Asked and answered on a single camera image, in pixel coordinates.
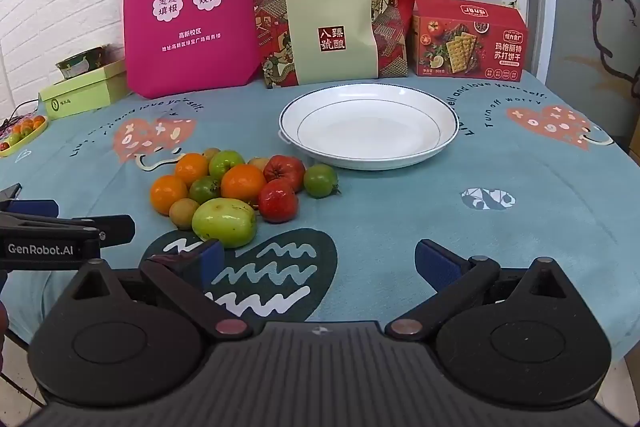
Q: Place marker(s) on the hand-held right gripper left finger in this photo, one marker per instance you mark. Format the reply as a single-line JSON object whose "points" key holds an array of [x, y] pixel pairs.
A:
{"points": [[212, 263]]}

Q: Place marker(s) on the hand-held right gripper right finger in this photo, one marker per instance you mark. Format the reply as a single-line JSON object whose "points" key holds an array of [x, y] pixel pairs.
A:
{"points": [[440, 264]]}

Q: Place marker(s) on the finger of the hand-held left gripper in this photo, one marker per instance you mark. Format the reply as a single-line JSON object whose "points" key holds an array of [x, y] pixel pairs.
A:
{"points": [[112, 227], [32, 208]]}

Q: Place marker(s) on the large green mango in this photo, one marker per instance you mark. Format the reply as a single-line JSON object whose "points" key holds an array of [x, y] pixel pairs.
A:
{"points": [[224, 223]]}

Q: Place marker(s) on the small brownish green fruit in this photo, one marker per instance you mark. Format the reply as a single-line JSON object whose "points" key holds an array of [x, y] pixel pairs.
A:
{"points": [[183, 213], [210, 153]]}

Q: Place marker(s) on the orange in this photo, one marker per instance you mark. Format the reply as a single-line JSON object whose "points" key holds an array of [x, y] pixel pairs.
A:
{"points": [[243, 183], [191, 169], [168, 195]]}

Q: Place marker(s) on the red apple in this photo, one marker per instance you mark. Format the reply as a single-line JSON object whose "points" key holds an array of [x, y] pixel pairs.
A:
{"points": [[278, 202]]}

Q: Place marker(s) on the small pale fruit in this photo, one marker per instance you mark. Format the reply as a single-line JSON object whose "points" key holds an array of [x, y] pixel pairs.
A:
{"points": [[257, 163]]}

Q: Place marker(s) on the ribbed red tomato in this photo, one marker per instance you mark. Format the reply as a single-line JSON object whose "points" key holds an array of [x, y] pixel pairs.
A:
{"points": [[285, 172]]}

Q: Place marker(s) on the white plate with dark rim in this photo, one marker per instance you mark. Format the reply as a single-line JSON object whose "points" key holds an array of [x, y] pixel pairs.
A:
{"points": [[369, 127]]}

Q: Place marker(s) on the tray of small fruits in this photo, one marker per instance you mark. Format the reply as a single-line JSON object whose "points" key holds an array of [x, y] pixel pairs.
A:
{"points": [[22, 131]]}

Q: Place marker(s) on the blue printed tablecloth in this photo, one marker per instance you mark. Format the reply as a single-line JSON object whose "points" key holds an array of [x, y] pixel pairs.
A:
{"points": [[400, 212]]}

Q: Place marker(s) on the light green box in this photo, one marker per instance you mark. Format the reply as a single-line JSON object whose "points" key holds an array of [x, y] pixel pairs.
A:
{"points": [[82, 92]]}

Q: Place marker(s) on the green patterned bowl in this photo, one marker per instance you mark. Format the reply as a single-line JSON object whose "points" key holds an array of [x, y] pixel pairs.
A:
{"points": [[82, 61]]}

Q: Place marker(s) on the pink tote bag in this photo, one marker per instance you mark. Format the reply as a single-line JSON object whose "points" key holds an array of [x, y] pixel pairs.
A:
{"points": [[190, 47]]}

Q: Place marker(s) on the red cracker box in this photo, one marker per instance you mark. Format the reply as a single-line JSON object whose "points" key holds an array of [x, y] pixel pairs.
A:
{"points": [[467, 39]]}

